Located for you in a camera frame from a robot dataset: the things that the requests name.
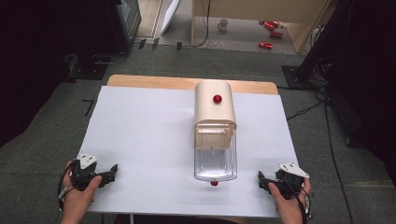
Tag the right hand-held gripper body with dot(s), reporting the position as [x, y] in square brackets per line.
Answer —
[289, 182]

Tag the person's left hand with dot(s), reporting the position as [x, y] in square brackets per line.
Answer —
[77, 196]

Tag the person's right hand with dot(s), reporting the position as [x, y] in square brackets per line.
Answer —
[288, 207]

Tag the dark curtain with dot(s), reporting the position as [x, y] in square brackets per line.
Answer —
[34, 62]
[370, 77]

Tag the white board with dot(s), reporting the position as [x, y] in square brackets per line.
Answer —
[169, 12]

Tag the red can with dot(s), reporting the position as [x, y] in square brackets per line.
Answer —
[275, 23]
[265, 45]
[268, 25]
[276, 34]

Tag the grey mug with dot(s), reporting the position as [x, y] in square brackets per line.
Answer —
[222, 25]

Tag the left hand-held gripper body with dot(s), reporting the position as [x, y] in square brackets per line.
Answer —
[81, 177]

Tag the white table sheet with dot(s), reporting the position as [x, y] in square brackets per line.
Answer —
[146, 140]

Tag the clear bread box lid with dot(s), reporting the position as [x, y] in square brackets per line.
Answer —
[215, 161]

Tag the red round knob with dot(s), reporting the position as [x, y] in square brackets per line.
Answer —
[217, 99]
[214, 183]

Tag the black floor plate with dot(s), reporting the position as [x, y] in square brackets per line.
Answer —
[88, 70]

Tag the person's dark clothing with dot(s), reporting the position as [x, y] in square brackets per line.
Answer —
[174, 220]

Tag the cream bread box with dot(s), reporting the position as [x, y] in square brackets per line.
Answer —
[211, 112]

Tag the black monitor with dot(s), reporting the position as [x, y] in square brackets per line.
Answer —
[126, 21]

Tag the black stand with base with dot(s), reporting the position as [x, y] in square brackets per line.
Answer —
[299, 76]

